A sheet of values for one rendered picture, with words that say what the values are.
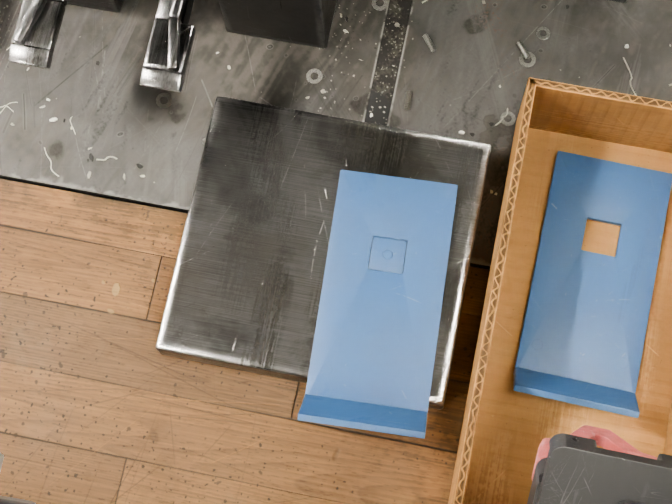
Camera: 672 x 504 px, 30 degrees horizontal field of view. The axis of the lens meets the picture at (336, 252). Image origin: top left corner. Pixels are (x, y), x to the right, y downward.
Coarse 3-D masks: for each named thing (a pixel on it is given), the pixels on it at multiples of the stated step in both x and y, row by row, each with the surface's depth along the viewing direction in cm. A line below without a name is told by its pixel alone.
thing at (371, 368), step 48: (384, 192) 74; (432, 192) 74; (336, 240) 73; (432, 240) 73; (336, 288) 73; (384, 288) 73; (432, 288) 72; (336, 336) 72; (384, 336) 72; (432, 336) 72; (336, 384) 71; (384, 384) 71; (384, 432) 68
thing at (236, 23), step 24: (72, 0) 80; (96, 0) 79; (120, 0) 80; (240, 0) 75; (264, 0) 74; (288, 0) 73; (312, 0) 73; (336, 0) 80; (240, 24) 78; (264, 24) 77; (288, 24) 77; (312, 24) 76
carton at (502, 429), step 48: (528, 96) 70; (576, 96) 71; (624, 96) 70; (528, 144) 76; (576, 144) 76; (624, 144) 76; (528, 192) 76; (528, 240) 75; (528, 288) 74; (480, 336) 70; (480, 384) 66; (480, 432) 72; (528, 432) 72; (624, 432) 72; (480, 480) 71; (528, 480) 71
